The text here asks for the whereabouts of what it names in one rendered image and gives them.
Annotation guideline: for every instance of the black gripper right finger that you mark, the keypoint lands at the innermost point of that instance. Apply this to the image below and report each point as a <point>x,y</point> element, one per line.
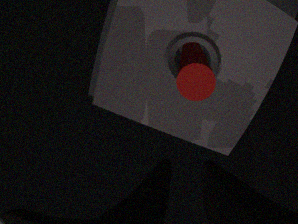
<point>229,201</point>

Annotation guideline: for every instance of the grey square plate with hole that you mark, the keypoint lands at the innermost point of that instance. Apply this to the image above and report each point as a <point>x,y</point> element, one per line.
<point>245,42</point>

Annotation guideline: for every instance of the dark red peg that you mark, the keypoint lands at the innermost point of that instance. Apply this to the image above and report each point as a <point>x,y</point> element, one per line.
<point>195,78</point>

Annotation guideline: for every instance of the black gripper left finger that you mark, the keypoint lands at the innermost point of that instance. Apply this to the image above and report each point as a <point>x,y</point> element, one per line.
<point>145,205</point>

